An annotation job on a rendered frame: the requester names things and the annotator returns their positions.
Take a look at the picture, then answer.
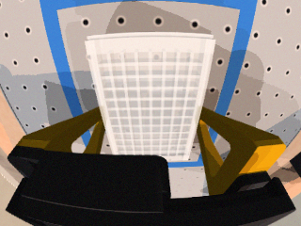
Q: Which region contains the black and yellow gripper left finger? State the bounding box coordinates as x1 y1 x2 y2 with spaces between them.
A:
16 106 105 154

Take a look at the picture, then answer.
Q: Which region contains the blue tape outline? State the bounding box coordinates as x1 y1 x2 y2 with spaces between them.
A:
40 0 258 168

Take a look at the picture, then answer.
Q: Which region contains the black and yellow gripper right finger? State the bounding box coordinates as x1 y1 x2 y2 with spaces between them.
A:
197 107 286 196

